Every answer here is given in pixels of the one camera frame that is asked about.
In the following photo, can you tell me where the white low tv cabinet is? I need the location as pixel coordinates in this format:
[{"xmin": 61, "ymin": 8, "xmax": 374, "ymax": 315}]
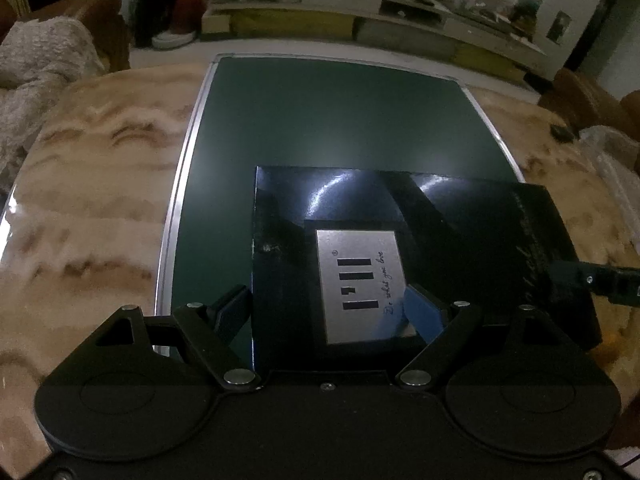
[{"xmin": 207, "ymin": 0, "xmax": 553, "ymax": 77}]

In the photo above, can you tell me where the black box lid with label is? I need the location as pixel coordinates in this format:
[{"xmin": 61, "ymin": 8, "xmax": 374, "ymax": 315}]
[{"xmin": 250, "ymin": 170, "xmax": 601, "ymax": 379}]

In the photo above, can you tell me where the fluffy beige blanket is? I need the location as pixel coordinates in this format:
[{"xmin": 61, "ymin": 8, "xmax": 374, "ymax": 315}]
[{"xmin": 1, "ymin": 16, "xmax": 105, "ymax": 200}]

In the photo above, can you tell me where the dark green desk mat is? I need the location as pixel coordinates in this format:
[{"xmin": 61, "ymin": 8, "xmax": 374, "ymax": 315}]
[{"xmin": 155, "ymin": 54, "xmax": 522, "ymax": 365}]

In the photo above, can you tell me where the brown leather sofa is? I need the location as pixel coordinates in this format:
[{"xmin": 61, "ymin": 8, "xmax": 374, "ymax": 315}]
[{"xmin": 1, "ymin": 0, "xmax": 130, "ymax": 73}]

